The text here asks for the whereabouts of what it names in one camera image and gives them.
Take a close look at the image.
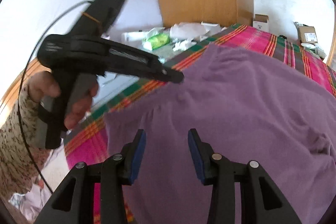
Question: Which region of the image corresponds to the pink green plaid blanket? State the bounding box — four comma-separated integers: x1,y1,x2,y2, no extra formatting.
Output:
65,24,335,223

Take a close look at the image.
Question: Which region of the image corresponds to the cluttered bedside table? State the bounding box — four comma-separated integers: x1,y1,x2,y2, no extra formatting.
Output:
92,27,206,109

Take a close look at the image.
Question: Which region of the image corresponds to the green plastic package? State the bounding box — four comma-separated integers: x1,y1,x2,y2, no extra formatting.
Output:
142,33,170,51

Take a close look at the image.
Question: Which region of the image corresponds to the purple fleece garment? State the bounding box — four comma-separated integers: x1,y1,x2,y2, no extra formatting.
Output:
105,44,335,223

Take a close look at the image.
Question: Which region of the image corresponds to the white cardboard box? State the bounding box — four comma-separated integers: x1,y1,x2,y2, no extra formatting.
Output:
252,14,269,32

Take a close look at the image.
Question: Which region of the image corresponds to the brown cardboard box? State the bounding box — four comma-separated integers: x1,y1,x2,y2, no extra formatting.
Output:
298,26,318,44

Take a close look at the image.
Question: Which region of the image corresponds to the person's left hand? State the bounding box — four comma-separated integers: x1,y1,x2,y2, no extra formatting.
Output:
27,70,99,131

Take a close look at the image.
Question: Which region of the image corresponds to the speckled beige sleeve forearm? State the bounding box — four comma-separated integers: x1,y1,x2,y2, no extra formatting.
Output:
1,85,50,200

